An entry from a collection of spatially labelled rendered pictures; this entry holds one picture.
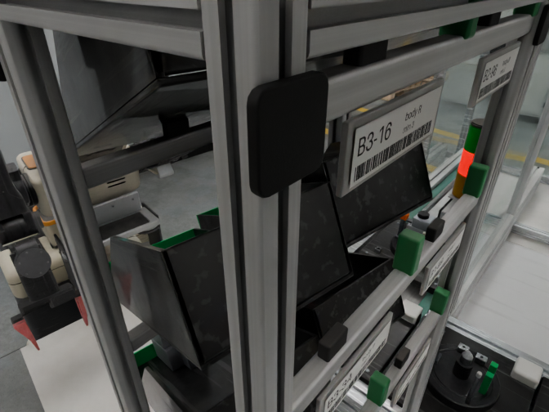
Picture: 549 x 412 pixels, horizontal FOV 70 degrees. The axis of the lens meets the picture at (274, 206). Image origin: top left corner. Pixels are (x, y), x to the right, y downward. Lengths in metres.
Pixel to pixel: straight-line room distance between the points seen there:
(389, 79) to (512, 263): 1.33
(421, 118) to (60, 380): 1.00
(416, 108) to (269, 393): 0.14
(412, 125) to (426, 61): 0.03
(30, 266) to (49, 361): 0.35
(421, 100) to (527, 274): 1.28
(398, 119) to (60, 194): 0.20
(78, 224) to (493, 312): 1.12
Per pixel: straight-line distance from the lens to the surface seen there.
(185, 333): 0.24
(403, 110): 0.18
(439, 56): 0.21
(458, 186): 0.88
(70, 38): 0.25
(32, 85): 0.25
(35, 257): 0.86
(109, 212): 1.21
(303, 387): 0.23
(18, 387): 2.33
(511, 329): 1.23
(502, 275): 1.40
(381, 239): 1.22
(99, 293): 0.32
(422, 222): 1.12
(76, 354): 1.13
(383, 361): 0.90
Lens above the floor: 1.66
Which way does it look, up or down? 31 degrees down
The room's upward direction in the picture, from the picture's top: straight up
